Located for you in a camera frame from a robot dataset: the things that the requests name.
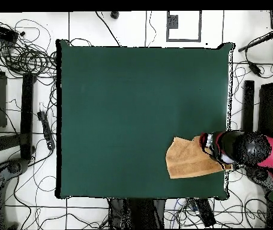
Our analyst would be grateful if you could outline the tan terry towel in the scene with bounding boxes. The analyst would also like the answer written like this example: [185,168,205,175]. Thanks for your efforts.
[165,135,234,180]

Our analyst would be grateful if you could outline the black power strip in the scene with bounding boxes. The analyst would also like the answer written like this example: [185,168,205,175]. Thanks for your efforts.
[37,110,56,151]
[194,198,217,228]

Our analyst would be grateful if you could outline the black power adapter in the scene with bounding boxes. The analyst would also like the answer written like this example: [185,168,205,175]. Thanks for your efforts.
[248,61,262,77]

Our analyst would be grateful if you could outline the dark green tablecloth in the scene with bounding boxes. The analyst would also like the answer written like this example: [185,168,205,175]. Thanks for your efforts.
[55,38,235,201]

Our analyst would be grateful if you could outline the black tripod rod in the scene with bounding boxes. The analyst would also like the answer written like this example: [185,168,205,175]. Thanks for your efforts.
[237,29,273,53]

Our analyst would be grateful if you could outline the black metal stand frame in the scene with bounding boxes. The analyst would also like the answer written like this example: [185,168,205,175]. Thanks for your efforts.
[241,80,256,132]
[0,72,37,161]

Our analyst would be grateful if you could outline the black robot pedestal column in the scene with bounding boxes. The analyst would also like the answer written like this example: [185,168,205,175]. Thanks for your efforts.
[108,198,167,229]

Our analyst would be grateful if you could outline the tangled black cables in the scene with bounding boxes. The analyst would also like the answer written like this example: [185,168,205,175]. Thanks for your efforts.
[0,19,58,80]

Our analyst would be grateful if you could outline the black switch box with ports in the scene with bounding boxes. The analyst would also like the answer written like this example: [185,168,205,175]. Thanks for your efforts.
[0,22,19,44]

